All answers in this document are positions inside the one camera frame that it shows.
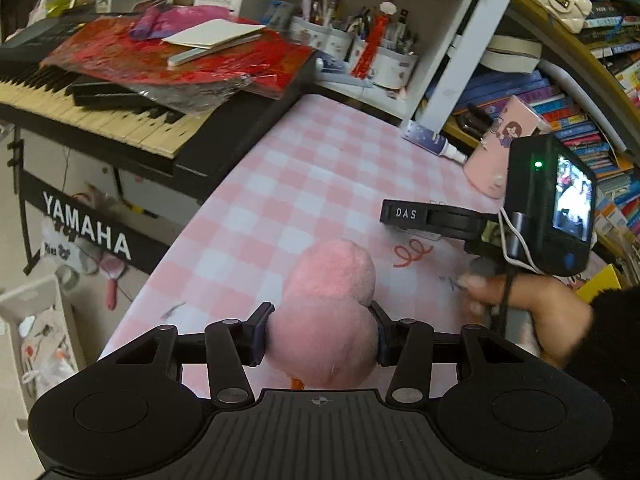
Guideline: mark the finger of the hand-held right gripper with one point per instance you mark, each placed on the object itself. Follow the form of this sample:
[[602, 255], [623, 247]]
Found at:
[[440, 220]]

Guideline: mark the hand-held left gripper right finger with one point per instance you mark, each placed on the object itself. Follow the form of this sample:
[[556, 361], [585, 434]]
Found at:
[[384, 345]]

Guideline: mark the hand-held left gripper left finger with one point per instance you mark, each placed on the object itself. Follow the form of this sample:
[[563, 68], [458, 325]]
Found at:
[[260, 340]]

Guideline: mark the pink plush toy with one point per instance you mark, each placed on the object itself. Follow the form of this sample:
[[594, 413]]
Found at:
[[325, 330]]

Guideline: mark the cardboard box with yellow edges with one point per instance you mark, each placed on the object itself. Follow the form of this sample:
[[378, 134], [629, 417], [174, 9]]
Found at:
[[602, 282]]

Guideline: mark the person's right hand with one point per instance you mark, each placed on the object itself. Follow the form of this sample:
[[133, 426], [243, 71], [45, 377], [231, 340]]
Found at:
[[555, 310]]

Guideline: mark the pink tumbler with girl print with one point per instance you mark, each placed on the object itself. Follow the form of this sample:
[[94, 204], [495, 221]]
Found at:
[[495, 160]]

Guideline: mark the white glue tube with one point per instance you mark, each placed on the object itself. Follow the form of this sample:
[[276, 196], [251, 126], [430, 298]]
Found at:
[[430, 141]]

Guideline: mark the row of colourful books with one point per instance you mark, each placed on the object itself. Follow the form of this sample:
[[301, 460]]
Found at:
[[565, 110], [617, 45]]

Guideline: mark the stack of thick books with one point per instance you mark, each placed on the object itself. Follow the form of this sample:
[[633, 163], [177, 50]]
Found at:
[[512, 55]]

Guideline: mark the wooden bookshelf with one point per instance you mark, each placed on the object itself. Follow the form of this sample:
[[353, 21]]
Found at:
[[560, 55]]

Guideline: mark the pink checked tablecloth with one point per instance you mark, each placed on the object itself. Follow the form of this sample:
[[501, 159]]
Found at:
[[300, 185]]

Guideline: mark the white pen cup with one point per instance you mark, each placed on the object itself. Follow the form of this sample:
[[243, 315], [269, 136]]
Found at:
[[395, 70], [347, 47], [312, 37]]

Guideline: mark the pink hairbrush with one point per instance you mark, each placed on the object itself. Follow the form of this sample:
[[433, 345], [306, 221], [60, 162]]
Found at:
[[111, 282]]

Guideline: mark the red hanging ornament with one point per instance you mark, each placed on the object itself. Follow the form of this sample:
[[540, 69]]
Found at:
[[372, 50]]

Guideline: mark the white cubby shelf unit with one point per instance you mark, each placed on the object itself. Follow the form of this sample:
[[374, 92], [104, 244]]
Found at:
[[450, 25]]

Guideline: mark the black keyboard stand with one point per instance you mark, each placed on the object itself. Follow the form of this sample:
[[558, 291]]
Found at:
[[85, 232]]

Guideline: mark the white floor basket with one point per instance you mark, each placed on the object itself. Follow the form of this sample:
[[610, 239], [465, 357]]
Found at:
[[45, 340]]

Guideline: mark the black electronic keyboard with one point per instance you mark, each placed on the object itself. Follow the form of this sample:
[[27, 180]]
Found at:
[[100, 117]]

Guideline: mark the cream notebook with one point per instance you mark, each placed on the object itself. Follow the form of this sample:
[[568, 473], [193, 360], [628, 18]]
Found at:
[[215, 35]]

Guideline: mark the red patterned cloth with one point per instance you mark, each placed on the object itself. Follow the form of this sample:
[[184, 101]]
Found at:
[[125, 55]]

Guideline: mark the magenta cloth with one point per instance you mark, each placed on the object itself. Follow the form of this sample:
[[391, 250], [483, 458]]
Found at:
[[160, 22]]

